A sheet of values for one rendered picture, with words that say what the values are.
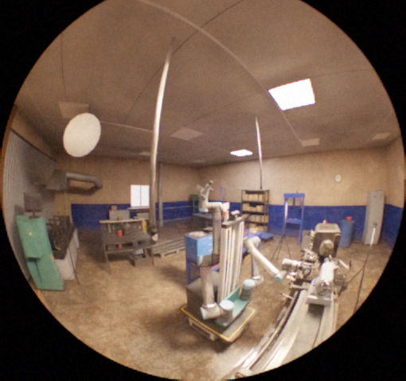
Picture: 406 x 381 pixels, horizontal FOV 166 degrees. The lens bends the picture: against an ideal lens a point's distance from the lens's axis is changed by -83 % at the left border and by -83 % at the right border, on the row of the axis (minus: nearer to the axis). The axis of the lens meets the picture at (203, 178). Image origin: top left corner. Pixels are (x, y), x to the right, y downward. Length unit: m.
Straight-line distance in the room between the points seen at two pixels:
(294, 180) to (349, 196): 2.48
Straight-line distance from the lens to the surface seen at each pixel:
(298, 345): 1.66
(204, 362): 2.23
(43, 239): 3.07
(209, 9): 1.35
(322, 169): 5.95
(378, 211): 6.04
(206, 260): 1.48
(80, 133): 2.39
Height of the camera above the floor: 2.12
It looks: 4 degrees up
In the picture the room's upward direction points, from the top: straight up
